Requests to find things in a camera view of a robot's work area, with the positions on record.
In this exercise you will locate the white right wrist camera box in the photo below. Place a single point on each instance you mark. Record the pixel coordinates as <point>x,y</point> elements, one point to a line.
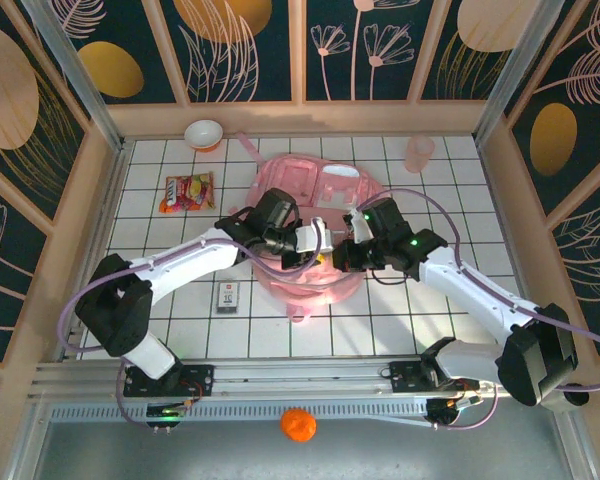
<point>360,230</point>

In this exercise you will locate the dark floral wall panel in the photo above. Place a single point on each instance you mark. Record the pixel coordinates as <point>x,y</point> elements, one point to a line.
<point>10,75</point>
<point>275,60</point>
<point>395,75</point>
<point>460,80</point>
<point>595,270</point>
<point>5,280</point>
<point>130,30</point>
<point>580,125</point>

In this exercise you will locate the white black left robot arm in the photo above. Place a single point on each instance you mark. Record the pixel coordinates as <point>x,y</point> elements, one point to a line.
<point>190,260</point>

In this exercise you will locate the pink school backpack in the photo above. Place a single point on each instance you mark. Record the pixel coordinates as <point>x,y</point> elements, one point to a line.
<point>300,175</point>

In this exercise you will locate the grey box with black cylinder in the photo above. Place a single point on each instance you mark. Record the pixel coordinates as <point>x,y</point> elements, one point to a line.
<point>580,397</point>

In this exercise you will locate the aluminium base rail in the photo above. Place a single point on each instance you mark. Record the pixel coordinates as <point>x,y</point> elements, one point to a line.
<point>305,377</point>

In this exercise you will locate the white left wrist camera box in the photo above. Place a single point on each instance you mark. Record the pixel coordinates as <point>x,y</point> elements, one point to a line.
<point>312,237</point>

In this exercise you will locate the black white card pack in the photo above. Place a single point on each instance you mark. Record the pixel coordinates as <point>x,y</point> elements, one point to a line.
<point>228,298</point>

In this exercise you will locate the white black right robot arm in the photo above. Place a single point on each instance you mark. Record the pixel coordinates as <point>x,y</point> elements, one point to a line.
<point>470,290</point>

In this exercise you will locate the pink translucent plastic cup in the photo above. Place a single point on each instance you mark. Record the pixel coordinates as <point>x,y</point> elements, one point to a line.
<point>420,155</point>

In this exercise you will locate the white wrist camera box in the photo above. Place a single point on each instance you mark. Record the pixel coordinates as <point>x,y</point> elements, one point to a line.
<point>312,237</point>
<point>360,230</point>

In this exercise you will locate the aluminium corner post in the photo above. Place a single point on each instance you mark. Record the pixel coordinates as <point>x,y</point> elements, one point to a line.
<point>75,70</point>
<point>515,65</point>

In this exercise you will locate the aluminium table edge rail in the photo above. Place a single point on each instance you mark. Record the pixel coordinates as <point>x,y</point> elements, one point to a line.
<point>105,210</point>
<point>495,190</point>

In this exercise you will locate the small circuit board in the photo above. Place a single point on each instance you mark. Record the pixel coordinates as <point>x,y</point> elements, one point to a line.
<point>452,410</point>
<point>167,412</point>

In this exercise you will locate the orange white bowl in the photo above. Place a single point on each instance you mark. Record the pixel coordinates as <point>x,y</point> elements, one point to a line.
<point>203,132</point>

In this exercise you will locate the orange ball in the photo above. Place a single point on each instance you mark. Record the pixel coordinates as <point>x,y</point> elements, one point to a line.
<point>298,425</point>

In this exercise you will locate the orange fruit candy bag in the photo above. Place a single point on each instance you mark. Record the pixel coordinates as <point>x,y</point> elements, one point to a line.
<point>190,192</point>

